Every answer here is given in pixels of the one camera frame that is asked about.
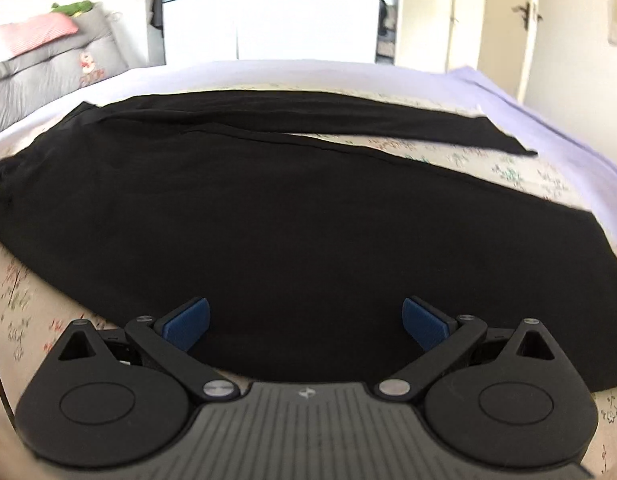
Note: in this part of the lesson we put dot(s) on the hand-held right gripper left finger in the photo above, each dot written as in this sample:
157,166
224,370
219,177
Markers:
186,325

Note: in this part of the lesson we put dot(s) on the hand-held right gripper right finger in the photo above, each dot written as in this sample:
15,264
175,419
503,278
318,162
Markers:
426,325

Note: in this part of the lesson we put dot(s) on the black pants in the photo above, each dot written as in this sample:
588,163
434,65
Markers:
288,235

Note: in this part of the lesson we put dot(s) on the floral printed blanket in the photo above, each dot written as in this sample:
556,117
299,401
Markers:
33,305

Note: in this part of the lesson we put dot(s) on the grey headboard cushion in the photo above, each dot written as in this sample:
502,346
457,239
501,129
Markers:
48,75

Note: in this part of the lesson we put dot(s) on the cream closet door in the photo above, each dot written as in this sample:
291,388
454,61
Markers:
466,20

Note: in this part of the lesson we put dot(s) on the open shelf with items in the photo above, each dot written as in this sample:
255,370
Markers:
388,15

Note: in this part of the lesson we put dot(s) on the blue and white wardrobe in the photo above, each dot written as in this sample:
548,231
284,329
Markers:
288,15

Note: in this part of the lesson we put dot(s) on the pink striped pillow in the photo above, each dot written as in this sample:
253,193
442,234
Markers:
28,35

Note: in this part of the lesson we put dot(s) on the green plush toy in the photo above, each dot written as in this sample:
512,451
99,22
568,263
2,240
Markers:
71,7

